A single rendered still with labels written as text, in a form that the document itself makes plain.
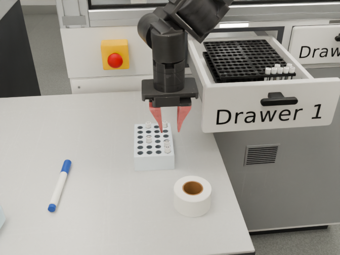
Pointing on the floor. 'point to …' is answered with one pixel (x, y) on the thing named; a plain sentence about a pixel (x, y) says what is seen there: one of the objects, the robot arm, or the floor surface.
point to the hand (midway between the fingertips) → (170, 127)
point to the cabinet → (269, 164)
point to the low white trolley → (108, 181)
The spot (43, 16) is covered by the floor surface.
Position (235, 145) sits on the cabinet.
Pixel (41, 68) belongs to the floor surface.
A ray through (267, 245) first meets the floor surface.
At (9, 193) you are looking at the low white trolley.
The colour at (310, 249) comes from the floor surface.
